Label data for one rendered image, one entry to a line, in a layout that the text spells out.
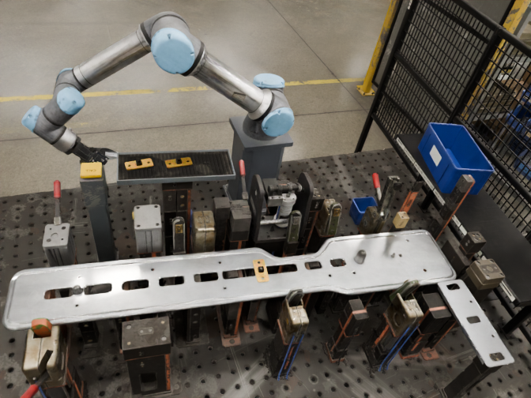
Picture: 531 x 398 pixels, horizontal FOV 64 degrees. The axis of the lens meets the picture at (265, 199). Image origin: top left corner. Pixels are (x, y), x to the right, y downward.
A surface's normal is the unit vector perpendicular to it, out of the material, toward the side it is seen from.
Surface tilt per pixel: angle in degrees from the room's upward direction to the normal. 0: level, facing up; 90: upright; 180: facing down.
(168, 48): 85
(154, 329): 0
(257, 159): 90
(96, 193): 90
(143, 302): 0
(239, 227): 90
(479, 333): 0
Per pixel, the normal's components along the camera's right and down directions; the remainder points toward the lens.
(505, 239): 0.14, -0.71
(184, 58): 0.11, 0.65
